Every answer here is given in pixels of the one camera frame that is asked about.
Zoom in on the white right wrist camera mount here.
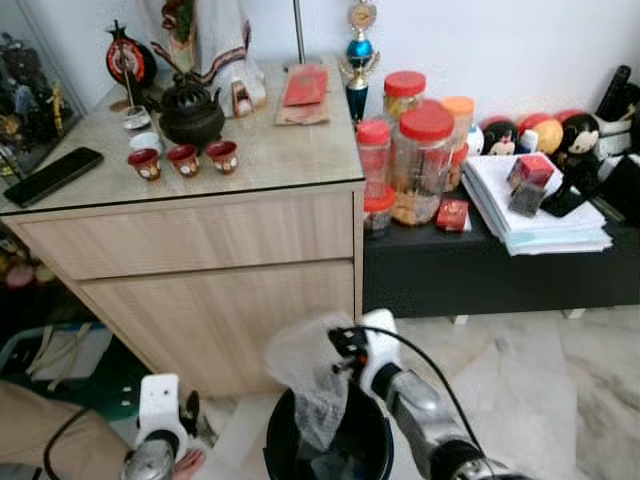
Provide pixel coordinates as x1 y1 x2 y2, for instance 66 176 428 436
357 308 402 397

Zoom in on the glass display cabinet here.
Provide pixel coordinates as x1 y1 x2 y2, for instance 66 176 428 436
0 34 82 183

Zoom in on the thin metal pole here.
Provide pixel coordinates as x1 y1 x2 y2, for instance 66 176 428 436
291 0 307 67

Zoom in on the tall red lid jar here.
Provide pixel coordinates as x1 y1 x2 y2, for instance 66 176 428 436
382 69 427 122

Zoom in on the white paper stack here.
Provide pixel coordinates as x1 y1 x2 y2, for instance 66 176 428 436
461 151 614 257

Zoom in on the light wood cabinet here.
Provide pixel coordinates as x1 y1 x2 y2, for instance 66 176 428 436
0 54 367 398

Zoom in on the beige trousered person leg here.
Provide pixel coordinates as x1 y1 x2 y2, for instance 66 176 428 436
0 379 132 480

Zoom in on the bare person foot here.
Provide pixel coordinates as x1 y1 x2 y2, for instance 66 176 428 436
169 447 209 480

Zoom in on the orange plush toy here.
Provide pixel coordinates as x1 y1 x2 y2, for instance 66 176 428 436
516 111 565 157

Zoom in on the black box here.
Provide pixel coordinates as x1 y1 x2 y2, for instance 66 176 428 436
599 154 640 223

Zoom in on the black round rubbish bin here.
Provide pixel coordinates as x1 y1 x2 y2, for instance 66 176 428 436
262 384 395 480

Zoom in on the small red cup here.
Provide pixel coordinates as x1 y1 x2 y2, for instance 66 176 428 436
204 139 240 176
127 147 162 182
165 143 201 179

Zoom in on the black mouse plush toy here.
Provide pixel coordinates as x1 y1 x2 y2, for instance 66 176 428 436
554 109 602 167

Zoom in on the red topped cube box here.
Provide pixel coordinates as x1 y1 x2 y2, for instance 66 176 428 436
506 154 557 217

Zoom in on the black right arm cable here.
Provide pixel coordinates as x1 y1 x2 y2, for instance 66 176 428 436
330 322 463 446

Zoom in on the small white cup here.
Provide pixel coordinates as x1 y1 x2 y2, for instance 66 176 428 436
129 130 164 154
122 104 152 132

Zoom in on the round red black plaque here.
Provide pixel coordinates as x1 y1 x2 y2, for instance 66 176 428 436
104 21 159 90

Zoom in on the slim red lid jar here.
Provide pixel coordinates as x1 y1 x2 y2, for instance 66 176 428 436
354 119 394 202

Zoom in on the white tissue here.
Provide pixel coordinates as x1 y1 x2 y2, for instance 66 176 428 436
264 311 357 452

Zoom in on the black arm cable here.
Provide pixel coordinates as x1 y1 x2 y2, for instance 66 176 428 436
44 404 142 480
330 322 463 446

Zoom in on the orange lid jar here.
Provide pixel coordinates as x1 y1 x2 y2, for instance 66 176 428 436
440 94 477 192

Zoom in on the white robed statue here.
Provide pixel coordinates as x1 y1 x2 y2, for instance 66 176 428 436
159 0 267 118

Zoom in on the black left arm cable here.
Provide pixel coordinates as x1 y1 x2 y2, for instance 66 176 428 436
44 404 142 480

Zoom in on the black smartphone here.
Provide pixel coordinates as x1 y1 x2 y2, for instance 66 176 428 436
539 184 592 219

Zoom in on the black low cabinet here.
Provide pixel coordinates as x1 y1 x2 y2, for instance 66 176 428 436
361 188 640 322

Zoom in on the white faced plush toy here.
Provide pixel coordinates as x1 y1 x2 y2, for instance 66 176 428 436
479 115 522 157

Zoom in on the small flat red box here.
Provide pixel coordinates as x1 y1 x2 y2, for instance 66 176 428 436
435 199 472 234

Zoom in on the red envelope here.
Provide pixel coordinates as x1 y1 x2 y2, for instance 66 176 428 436
274 64 332 127

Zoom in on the black incense burner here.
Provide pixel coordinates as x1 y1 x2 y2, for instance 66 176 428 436
149 74 227 150

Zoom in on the gold blue trophy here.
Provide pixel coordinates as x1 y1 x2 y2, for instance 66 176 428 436
339 0 382 127

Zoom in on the black handset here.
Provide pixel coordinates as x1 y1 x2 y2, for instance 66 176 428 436
594 64 634 124

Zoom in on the large red lid jar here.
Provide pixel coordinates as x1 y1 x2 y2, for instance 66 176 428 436
389 99 457 227

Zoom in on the short red lid jar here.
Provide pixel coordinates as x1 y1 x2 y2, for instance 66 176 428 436
362 185 399 239

